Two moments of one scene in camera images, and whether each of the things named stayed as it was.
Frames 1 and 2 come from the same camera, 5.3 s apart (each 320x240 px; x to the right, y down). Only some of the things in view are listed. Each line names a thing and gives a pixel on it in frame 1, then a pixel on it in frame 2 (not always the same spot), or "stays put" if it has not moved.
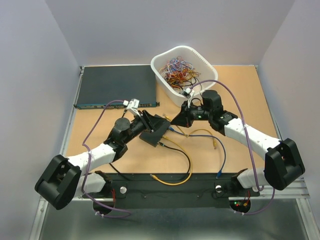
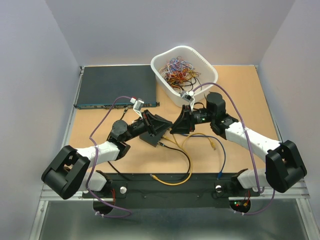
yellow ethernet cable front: [188, 157] stays put
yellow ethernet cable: [215, 144] → [189, 136]
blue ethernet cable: [220, 170] stays put
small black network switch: [161, 124] stays put
